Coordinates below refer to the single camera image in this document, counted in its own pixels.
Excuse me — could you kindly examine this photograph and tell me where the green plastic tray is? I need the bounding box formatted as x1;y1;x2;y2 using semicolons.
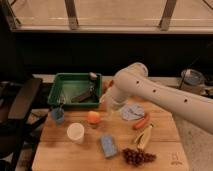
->
47;73;102;108

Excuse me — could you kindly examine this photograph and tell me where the orange apple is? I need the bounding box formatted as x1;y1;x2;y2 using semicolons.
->
87;111;101;124

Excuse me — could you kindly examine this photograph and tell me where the blue cup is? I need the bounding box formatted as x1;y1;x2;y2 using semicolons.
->
51;107;64;124

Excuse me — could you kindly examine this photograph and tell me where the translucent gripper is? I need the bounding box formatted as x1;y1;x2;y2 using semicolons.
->
100;93;113;115

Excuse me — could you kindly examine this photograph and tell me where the blue sponge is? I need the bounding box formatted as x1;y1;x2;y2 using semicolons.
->
100;135;118;158

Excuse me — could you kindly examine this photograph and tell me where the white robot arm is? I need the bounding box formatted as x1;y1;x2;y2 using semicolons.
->
105;62;213;134

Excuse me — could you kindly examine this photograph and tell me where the yellow banana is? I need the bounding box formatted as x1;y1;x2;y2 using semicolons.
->
134;124;153;150

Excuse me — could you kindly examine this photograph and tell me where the black spatula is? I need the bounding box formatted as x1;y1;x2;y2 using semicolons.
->
71;72;97;103

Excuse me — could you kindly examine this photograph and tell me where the metal fork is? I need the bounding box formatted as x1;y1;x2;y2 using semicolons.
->
57;94;66;108

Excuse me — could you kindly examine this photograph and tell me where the orange carrot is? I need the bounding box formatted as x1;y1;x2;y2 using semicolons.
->
132;113;150;130

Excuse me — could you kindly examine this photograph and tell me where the grey round device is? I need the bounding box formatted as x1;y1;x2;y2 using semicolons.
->
181;69;205;86

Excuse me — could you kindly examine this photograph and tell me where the black office chair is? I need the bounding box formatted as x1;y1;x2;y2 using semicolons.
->
0;78;47;171

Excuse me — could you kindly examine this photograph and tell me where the white cup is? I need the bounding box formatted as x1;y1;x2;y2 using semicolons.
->
67;123;85;144

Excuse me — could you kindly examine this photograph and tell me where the purple grapes bunch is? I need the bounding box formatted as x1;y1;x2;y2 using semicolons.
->
122;148;157;166

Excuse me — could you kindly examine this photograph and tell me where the blue crumpled cloth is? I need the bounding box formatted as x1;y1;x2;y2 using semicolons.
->
121;103;145;121

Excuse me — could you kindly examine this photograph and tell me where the orange bowl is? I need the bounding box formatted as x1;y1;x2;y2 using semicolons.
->
103;80;114;93

